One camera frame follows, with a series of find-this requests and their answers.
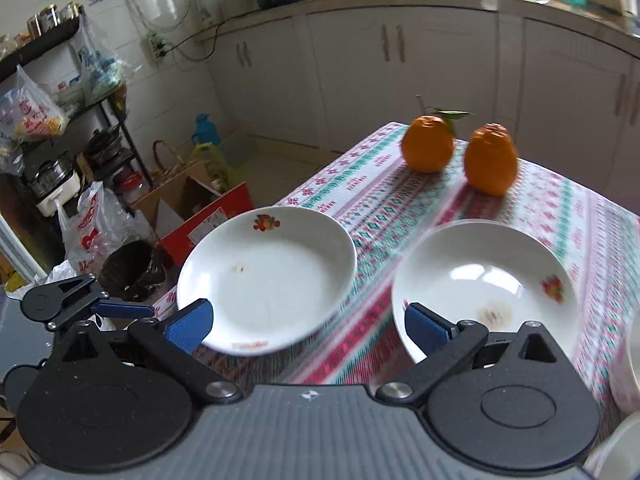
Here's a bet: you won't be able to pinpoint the red cardboard box on floor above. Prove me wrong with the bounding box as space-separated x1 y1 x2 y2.
132 162 253 266

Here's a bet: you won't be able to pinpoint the white kitchen cabinets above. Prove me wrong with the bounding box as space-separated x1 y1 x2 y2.
209 6 639 209

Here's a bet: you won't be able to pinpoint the white red plastic bag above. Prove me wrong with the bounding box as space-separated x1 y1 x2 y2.
55 181 156 274

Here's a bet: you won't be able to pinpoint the white stained plate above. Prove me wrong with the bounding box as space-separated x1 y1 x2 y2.
392 220 582 363

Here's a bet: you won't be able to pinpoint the orange with leaf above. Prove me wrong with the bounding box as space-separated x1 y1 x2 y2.
400 94 470 174

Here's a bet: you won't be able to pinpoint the bumpy orange without leaf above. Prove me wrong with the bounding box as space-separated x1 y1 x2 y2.
464 124 518 197

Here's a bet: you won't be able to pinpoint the patterned red green tablecloth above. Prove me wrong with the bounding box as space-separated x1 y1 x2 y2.
198 122 639 438

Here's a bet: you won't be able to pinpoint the black bucket on floor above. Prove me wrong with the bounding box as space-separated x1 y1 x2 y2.
98 240 166 302

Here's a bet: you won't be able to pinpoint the black metal shelf rack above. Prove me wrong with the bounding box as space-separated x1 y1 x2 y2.
1 12 151 278

